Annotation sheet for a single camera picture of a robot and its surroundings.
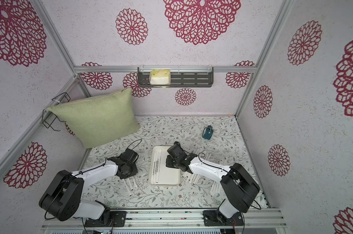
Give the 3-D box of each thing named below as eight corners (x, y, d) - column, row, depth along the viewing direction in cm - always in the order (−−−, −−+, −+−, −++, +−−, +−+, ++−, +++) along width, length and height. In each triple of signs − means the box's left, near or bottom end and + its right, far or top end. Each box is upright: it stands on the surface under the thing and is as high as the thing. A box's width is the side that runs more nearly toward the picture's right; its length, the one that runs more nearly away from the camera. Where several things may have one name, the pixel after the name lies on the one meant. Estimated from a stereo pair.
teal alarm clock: (203, 140, 108) (205, 133, 101) (202, 132, 113) (203, 124, 106) (211, 140, 108) (214, 133, 101) (209, 132, 113) (212, 124, 106)
